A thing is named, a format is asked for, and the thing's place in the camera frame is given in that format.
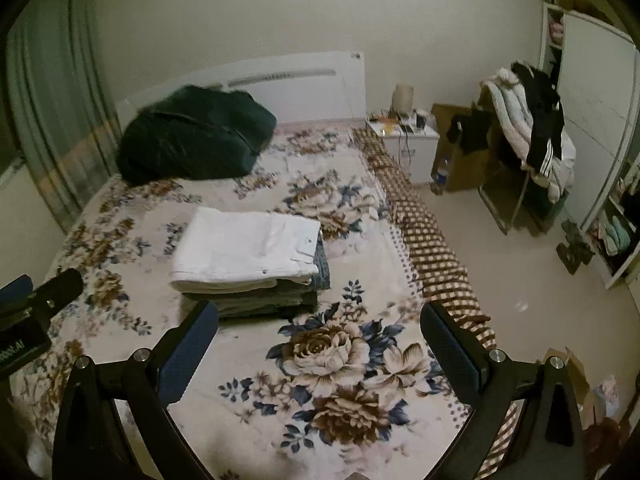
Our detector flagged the metal frame chair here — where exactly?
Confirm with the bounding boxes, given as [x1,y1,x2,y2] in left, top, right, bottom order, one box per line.
[477,82,572,235]

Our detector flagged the black striped clothes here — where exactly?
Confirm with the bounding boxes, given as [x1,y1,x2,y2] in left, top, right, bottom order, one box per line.
[510,61,566,177]

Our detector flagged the white wardrobe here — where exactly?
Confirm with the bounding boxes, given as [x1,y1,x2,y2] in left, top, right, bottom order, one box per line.
[537,2,640,291]

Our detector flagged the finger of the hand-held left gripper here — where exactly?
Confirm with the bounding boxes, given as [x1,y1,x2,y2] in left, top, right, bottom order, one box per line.
[27,267,84,318]
[0,275,33,318]

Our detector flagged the white puffer jacket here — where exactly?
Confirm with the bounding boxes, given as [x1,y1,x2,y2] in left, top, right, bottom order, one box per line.
[481,67,577,204]

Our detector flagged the white nightstand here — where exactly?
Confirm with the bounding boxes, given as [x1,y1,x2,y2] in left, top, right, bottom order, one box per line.
[366,115,441,187]

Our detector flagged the white bed headboard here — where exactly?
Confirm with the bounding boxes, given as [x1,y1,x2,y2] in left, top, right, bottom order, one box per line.
[115,51,366,128]

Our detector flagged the folded olive pants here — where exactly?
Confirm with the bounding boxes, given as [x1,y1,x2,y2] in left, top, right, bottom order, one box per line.
[181,284,320,321]

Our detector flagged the bed with floral sheet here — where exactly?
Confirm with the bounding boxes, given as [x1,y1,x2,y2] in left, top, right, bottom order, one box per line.
[10,125,501,480]

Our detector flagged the white pants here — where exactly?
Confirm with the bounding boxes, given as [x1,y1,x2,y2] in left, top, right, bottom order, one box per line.
[169,206,322,295]

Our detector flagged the beige table lamp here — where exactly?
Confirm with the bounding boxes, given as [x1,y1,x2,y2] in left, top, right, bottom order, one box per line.
[392,83,416,113]

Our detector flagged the brown checkered bed sheet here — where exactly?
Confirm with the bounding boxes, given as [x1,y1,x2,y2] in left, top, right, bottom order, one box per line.
[350,127,521,480]

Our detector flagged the window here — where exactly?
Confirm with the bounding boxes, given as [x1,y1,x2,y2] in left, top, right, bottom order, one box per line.
[0,110,27,188]

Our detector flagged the black hanging garment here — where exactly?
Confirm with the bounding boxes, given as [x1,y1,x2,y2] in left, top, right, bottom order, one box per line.
[446,109,494,154]

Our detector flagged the reddish brown cloth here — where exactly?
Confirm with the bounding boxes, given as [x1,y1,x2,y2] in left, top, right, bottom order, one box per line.
[582,417,632,467]

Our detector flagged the large brown cardboard box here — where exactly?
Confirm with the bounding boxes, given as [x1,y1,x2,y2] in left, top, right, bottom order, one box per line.
[431,103,502,193]

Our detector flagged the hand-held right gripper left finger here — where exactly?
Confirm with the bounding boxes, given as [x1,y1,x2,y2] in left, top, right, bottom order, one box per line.
[52,300,219,480]

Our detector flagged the printed paper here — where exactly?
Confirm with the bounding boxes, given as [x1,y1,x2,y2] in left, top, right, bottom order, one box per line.
[595,375,624,412]

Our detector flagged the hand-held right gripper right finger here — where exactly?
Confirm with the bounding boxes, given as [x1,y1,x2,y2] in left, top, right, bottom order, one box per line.
[420,302,586,480]

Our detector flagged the green striped curtain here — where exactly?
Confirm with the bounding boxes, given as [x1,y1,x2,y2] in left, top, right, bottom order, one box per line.
[7,0,119,231]

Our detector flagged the dark shoes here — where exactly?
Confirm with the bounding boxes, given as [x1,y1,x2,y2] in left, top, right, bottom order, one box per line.
[556,220,597,276]

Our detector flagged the teal box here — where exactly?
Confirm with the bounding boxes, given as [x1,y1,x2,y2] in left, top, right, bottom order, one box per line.
[542,192,569,219]

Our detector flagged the dark green blanket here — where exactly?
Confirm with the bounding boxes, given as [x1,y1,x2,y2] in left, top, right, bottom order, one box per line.
[116,85,277,185]

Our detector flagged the plastic water bottle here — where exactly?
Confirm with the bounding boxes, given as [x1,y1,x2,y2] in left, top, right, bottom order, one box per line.
[431,157,449,196]

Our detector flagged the open cardboard box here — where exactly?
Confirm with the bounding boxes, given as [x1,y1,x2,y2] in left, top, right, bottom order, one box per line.
[545,347,602,417]

